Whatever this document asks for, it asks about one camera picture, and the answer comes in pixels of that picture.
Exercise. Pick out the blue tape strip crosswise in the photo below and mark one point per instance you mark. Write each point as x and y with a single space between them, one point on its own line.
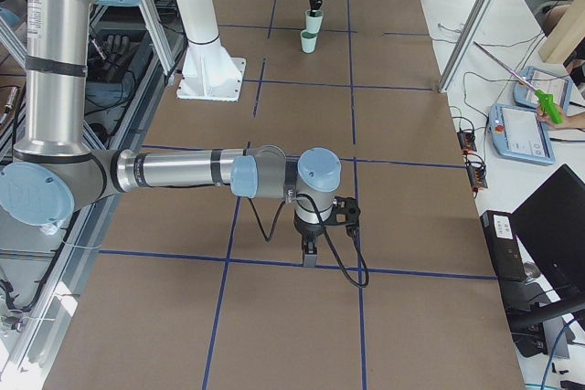
259 262

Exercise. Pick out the black monitor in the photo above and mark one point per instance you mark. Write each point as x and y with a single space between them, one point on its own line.
550 225

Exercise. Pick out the blue tape strip lengthwise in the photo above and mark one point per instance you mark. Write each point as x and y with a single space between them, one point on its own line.
362 271

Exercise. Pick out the mint green plastic cup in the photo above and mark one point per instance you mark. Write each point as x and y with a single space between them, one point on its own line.
313 23

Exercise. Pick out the green handled grabber tool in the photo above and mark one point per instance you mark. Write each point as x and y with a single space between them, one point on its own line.
545 100

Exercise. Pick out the far blue teach pendant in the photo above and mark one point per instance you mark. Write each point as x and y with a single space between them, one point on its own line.
559 86

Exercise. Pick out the blue teach pendant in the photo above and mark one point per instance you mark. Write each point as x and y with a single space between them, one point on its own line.
517 135
559 86

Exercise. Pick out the black computer box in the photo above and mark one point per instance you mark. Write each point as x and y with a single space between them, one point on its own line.
502 246

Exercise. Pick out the wooden beam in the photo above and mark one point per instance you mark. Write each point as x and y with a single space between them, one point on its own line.
564 29

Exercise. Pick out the brown paper table cover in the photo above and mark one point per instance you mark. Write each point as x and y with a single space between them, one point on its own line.
161 323

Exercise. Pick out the near orange black adapter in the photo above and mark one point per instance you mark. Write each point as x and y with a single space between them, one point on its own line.
476 170

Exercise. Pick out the far orange black adapter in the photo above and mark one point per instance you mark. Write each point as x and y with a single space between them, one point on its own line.
466 139

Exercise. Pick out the aluminium frame post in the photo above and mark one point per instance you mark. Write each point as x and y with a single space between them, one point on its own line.
466 38

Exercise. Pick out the near blue teach pendant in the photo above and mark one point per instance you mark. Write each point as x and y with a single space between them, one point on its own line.
517 135

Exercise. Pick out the person's hand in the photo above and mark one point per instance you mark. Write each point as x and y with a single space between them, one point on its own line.
569 122

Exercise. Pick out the aluminium side frame rail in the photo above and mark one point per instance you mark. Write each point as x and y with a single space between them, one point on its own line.
48 274

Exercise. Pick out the orange black adapter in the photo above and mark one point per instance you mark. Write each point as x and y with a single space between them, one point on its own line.
466 139
476 170

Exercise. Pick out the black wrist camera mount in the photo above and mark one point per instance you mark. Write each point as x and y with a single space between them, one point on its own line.
346 212

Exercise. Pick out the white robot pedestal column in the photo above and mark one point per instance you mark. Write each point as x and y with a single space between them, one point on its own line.
208 72

